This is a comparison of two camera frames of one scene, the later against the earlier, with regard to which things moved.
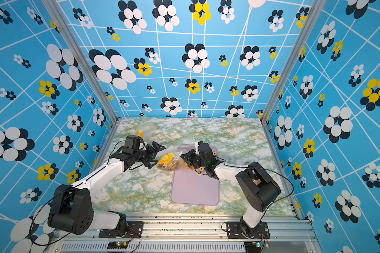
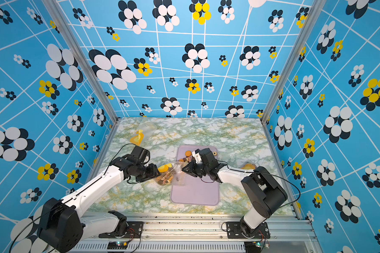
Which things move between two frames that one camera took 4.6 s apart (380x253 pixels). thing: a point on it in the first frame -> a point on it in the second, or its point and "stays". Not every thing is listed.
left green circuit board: x=117 y=245 stays
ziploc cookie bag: x=169 y=162 -> x=171 y=174
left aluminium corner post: x=57 y=12 stays
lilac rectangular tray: x=192 y=187 stays
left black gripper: x=155 y=145 -> x=154 y=172
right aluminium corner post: x=316 y=11 stays
